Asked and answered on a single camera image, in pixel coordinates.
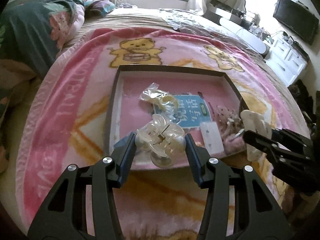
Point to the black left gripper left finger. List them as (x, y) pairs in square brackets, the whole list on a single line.
[(81, 205)]

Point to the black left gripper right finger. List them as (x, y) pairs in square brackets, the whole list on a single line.
[(239, 205)]

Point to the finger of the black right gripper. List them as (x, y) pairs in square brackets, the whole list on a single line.
[(287, 132), (259, 144)]

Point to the white plastic claw clip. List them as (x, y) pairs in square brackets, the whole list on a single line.
[(255, 122)]

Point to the pink fluffy pompom hair clip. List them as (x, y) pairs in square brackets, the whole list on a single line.
[(233, 142)]

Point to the pink lace bow hair clip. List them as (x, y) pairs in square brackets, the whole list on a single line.
[(229, 124)]

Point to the stud earrings white card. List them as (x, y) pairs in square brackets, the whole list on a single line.
[(212, 138)]

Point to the clear pearl flower claw clip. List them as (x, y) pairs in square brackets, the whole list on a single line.
[(164, 140)]

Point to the yellow hair ties plastic bag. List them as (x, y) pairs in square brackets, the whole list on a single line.
[(165, 102)]

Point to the white drawer cabinet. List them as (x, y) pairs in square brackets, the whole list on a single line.
[(285, 61)]

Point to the dark cardboard box tray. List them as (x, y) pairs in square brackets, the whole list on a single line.
[(202, 102)]

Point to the pink bear pattern blanket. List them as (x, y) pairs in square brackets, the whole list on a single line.
[(66, 122)]

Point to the white bed footboard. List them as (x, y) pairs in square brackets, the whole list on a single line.
[(254, 42)]

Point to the black flat television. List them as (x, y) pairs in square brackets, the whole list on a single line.
[(298, 19)]

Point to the floral dark green quilt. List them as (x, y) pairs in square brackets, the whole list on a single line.
[(34, 33)]

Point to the purple teal pillow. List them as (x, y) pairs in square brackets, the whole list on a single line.
[(99, 7)]

